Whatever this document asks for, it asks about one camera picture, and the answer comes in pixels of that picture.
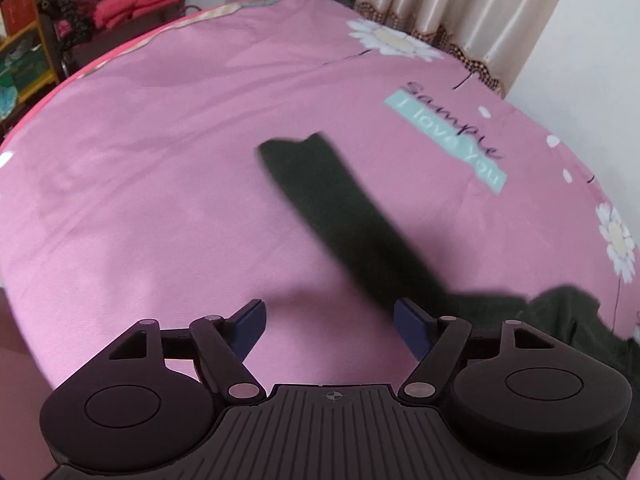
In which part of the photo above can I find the dark green knit garment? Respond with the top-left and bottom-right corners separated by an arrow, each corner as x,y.
256,130 -> 634,376

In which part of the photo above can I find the pink floral bed sheet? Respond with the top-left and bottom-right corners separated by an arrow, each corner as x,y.
1,0 -> 639,386

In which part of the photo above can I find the beige satin curtain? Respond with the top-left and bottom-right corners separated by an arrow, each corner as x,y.
355,0 -> 559,96

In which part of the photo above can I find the yellow storage shelf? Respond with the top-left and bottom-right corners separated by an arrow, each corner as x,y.
1,0 -> 60,122

